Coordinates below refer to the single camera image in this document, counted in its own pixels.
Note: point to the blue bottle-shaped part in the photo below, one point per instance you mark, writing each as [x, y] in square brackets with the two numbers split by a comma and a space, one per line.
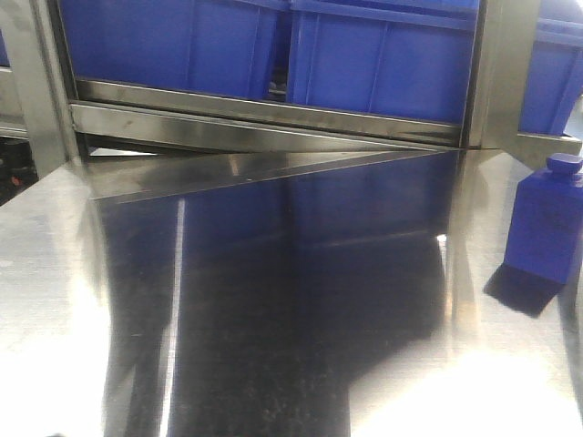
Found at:
[545, 232]

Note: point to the stainless steel shelf rack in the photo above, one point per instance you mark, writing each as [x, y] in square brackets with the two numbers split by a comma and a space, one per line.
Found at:
[56, 113]

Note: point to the blue plastic bin left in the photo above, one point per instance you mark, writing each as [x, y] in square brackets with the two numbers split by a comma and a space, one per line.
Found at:
[215, 47]

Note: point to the blue plastic bin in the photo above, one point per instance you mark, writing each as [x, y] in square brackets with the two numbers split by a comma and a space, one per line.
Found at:
[554, 79]
[215, 47]
[397, 59]

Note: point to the blue plastic bin middle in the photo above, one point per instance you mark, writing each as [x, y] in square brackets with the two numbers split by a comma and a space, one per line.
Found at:
[397, 59]

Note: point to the blue plastic bin far right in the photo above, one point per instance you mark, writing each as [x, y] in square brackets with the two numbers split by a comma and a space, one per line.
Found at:
[554, 79]

